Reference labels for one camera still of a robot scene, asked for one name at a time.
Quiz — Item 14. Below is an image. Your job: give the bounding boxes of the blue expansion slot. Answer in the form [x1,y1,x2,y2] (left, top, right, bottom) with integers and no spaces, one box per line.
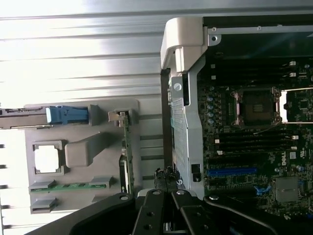
[206,167,258,177]

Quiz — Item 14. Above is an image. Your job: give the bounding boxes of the grey parts rack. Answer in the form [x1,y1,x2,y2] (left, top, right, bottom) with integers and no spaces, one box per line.
[23,97,164,216]

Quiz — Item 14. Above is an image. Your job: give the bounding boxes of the green motherboard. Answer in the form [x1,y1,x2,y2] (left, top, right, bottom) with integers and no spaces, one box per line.
[197,50,313,221]

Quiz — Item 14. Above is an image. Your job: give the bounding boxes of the black open PC case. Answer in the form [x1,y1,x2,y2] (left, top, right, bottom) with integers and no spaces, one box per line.
[160,16,313,232]

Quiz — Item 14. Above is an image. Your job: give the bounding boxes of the green RAM stick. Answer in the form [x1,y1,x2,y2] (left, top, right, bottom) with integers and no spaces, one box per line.
[28,181,110,193]

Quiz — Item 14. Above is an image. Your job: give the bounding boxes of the silver chipset heatsink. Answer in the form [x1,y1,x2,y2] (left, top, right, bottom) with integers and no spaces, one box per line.
[275,177,301,203]

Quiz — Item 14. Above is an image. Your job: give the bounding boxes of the silver CPU chip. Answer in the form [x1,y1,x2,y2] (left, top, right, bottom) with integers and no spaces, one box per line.
[34,144,62,173]

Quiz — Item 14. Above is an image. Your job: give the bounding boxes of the CPU socket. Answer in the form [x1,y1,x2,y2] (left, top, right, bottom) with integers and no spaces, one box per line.
[229,86,282,130]

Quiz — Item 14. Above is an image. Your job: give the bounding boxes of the hard disk in blue caddy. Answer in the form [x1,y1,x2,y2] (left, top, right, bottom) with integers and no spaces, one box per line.
[0,104,89,130]

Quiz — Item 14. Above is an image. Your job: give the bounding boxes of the metal socket cover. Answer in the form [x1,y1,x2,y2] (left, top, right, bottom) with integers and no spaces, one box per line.
[280,88,313,124]

